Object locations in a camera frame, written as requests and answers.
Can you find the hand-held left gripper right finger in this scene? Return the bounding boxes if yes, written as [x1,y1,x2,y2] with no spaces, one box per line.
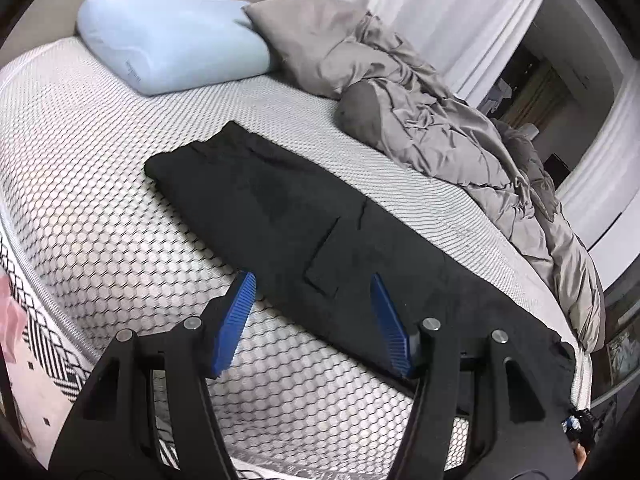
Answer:
[370,272,593,480]

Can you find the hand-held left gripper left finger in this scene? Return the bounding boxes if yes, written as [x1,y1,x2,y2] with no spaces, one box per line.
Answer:
[47,270,258,480]

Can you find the black pants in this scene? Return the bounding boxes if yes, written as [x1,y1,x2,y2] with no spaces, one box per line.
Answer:
[144,120,577,418]

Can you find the black white patterned bedsheet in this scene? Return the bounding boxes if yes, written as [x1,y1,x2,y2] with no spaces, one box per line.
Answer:
[0,230,181,480]

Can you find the grey crumpled duvet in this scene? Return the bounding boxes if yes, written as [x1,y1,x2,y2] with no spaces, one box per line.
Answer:
[332,10,603,353]

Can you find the white honeycomb mesh mattress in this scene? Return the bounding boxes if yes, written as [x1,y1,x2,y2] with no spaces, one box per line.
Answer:
[0,35,593,480]

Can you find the pink cloth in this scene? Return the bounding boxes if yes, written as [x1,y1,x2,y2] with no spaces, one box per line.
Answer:
[0,275,27,363]

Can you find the white curtain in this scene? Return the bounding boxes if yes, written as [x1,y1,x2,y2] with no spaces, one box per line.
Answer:
[367,0,556,103]
[555,75,640,251]

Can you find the dark glass window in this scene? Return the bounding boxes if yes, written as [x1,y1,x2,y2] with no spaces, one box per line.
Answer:
[475,25,616,186]

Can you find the light blue foam pillow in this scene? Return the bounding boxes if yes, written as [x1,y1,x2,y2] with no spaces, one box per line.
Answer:
[76,0,281,97]

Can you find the grey pillow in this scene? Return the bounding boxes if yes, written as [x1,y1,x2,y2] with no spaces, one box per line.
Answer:
[242,0,373,101]

